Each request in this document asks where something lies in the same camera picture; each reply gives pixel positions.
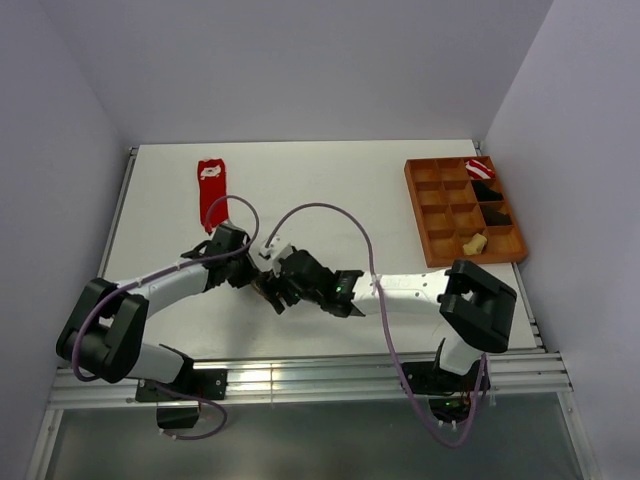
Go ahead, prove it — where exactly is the brown striped sock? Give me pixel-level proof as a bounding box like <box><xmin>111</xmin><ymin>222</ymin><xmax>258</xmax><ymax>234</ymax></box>
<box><xmin>252</xmin><ymin>277</ymin><xmax>271</xmax><ymax>299</ymax></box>

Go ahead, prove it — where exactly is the yellow sock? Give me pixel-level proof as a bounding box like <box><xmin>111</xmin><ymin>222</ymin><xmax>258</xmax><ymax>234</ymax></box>
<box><xmin>462</xmin><ymin>233</ymin><xmax>488</xmax><ymax>256</ymax></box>

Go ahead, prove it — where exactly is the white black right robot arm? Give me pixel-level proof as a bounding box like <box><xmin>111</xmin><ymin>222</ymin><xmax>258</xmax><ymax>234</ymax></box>
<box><xmin>259</xmin><ymin>243</ymin><xmax>517</xmax><ymax>390</ymax></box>

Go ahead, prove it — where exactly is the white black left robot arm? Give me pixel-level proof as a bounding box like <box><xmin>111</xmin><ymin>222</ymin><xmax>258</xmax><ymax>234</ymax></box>
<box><xmin>55</xmin><ymin>224</ymin><xmax>258</xmax><ymax>399</ymax></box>

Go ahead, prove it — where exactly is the red sock with white pattern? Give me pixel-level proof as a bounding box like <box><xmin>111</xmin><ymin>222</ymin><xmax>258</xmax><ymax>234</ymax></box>
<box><xmin>197</xmin><ymin>159</ymin><xmax>229</xmax><ymax>233</ymax></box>

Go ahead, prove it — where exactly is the wooden compartment tray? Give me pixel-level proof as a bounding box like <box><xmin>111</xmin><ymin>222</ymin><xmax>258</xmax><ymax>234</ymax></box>
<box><xmin>404</xmin><ymin>156</ymin><xmax>528</xmax><ymax>267</ymax></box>

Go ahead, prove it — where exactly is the black rolled sock upper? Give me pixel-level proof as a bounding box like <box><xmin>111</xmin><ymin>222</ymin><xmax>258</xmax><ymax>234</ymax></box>
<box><xmin>471</xmin><ymin>180</ymin><xmax>504</xmax><ymax>202</ymax></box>

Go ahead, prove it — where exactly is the dark brown rolled sock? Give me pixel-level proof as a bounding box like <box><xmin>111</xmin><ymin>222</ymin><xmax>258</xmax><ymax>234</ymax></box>
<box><xmin>479</xmin><ymin>201</ymin><xmax>513</xmax><ymax>227</ymax></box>

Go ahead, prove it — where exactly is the red white striped rolled sock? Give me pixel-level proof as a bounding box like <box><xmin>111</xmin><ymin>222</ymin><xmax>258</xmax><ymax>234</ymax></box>
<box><xmin>464</xmin><ymin>158</ymin><xmax>496</xmax><ymax>180</ymax></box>

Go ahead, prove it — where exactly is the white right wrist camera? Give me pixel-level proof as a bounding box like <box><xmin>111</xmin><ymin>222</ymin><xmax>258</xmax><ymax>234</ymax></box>
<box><xmin>259</xmin><ymin>236</ymin><xmax>294</xmax><ymax>261</ymax></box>

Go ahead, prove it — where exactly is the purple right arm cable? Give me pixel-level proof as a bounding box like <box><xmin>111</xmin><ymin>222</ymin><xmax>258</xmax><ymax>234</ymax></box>
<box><xmin>267</xmin><ymin>202</ymin><xmax>491</xmax><ymax>449</ymax></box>

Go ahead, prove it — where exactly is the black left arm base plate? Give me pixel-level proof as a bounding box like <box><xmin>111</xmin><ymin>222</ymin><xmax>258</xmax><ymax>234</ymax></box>
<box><xmin>135</xmin><ymin>369</ymin><xmax>228</xmax><ymax>403</ymax></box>

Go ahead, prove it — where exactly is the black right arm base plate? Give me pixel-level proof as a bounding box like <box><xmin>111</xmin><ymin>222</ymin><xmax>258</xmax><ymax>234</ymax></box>
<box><xmin>401</xmin><ymin>360</ymin><xmax>480</xmax><ymax>396</ymax></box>

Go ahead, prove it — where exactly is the aluminium frame rail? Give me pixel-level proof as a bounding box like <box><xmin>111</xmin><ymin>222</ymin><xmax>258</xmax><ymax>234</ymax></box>
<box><xmin>46</xmin><ymin>351</ymin><xmax>572</xmax><ymax>410</ymax></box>

